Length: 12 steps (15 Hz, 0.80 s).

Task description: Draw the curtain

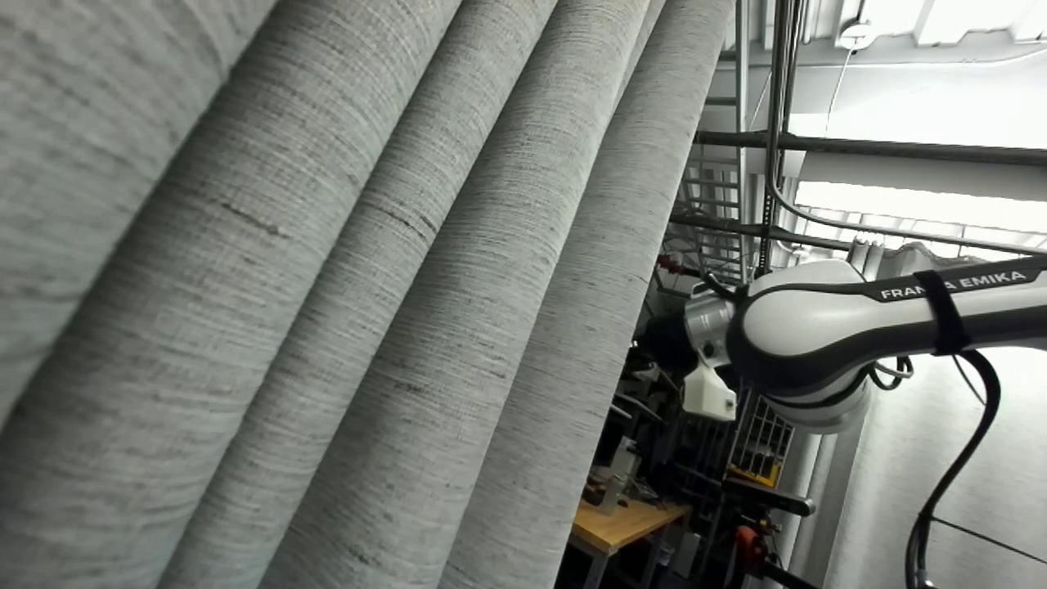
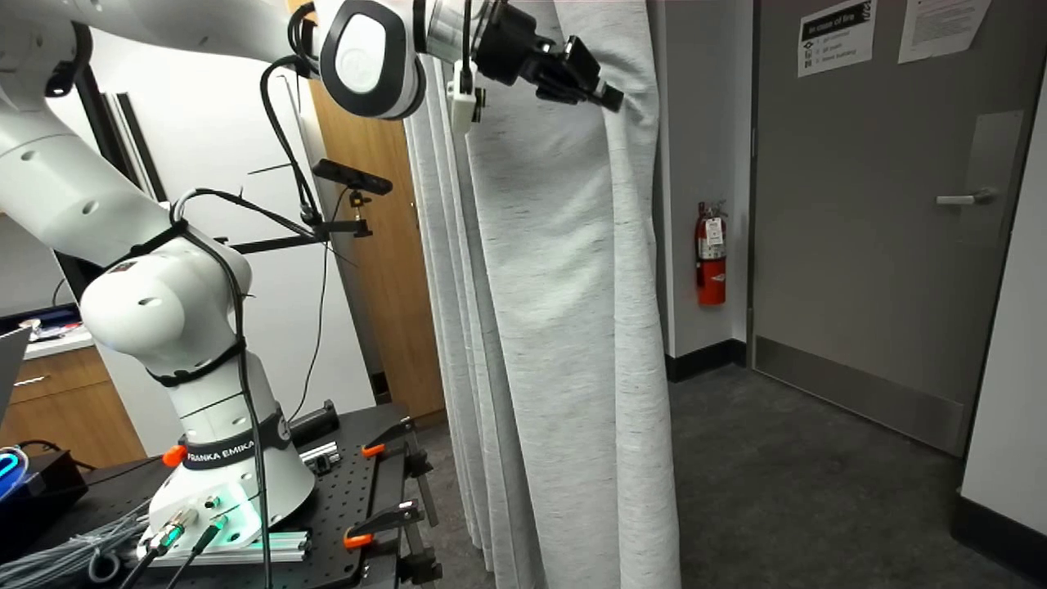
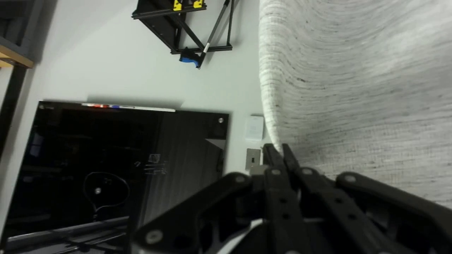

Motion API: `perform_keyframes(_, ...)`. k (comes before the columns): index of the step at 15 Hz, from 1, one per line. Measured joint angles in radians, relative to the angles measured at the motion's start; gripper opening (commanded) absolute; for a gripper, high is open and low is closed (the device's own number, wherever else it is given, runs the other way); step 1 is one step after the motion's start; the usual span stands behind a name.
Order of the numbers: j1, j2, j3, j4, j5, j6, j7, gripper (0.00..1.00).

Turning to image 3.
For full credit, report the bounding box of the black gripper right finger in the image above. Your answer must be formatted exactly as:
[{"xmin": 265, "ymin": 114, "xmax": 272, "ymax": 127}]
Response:
[{"xmin": 282, "ymin": 144, "xmax": 452, "ymax": 254}]

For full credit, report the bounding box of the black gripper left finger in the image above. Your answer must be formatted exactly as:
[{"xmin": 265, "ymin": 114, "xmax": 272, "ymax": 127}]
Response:
[{"xmin": 132, "ymin": 144, "xmax": 310, "ymax": 254}]

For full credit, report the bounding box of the grey pleated curtain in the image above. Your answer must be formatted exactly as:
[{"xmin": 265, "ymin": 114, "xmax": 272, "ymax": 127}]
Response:
[{"xmin": 258, "ymin": 0, "xmax": 452, "ymax": 207}]

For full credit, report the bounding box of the wooden shelf unit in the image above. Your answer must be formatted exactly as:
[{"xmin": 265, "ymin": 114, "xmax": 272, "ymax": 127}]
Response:
[{"xmin": 0, "ymin": 0, "xmax": 57, "ymax": 154}]

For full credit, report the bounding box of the white wall socket plate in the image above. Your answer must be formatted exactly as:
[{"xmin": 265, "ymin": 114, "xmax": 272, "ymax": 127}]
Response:
[{"xmin": 245, "ymin": 115, "xmax": 264, "ymax": 139}]

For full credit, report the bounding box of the large black wall screen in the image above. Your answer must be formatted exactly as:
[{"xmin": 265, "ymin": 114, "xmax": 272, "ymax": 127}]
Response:
[{"xmin": 1, "ymin": 101, "xmax": 230, "ymax": 254}]

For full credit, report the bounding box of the black wall mounted bracket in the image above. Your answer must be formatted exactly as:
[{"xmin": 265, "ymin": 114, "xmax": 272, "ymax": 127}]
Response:
[{"xmin": 131, "ymin": 0, "xmax": 234, "ymax": 67}]

